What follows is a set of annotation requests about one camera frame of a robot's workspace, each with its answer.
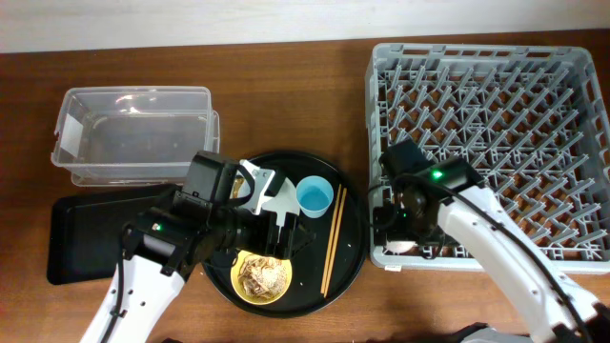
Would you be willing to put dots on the light blue cup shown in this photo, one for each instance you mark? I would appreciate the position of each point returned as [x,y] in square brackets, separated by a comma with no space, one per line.
[314,195]

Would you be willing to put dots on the grey plastic dishwasher rack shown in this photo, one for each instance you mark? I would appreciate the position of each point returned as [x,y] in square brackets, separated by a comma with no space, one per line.
[530,119]

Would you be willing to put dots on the clear plastic bin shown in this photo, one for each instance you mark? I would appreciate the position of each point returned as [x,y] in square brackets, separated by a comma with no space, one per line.
[133,135]

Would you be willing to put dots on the yellow bowl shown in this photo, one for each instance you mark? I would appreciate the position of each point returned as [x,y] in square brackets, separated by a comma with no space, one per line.
[240,258]

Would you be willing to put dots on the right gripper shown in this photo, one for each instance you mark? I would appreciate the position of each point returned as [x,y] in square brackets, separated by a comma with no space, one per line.
[391,227]

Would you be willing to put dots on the noodle food leftovers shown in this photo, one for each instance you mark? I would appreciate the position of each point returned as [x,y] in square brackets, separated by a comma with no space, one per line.
[262,279]

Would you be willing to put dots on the black rectangular tray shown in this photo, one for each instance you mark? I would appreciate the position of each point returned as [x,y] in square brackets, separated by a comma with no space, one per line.
[85,229]

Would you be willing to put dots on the wooden chopstick left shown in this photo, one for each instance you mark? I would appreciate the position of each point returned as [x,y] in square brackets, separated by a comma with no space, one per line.
[323,288]

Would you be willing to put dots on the pink cup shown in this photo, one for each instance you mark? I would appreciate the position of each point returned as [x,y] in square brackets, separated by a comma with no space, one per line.
[399,247]

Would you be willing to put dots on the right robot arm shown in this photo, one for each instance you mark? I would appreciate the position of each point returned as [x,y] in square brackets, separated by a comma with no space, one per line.
[449,199]

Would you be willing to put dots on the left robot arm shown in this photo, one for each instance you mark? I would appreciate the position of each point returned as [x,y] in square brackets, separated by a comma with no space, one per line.
[224,204]

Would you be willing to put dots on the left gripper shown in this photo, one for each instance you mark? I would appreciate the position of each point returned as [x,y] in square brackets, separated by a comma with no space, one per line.
[267,245]

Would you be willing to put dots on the grey round plate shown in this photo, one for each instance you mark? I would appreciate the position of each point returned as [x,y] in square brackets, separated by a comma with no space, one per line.
[285,202]

